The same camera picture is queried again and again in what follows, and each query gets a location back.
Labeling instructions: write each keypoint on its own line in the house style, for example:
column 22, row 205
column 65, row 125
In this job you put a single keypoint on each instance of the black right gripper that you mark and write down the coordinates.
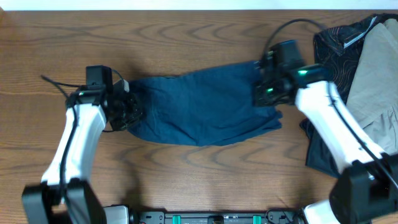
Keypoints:
column 258, row 98

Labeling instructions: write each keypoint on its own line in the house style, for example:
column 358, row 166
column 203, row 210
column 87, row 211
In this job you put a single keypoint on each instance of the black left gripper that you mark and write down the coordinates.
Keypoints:
column 137, row 111

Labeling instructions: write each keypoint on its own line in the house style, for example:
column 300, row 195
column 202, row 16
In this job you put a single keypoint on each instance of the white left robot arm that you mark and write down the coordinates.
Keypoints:
column 64, row 194

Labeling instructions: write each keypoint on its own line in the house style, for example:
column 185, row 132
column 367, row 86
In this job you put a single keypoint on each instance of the beige khaki garment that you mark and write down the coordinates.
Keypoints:
column 372, row 98

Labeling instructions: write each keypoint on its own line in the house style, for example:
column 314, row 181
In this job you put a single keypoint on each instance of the dark blue denim shorts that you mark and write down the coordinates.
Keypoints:
column 209, row 107

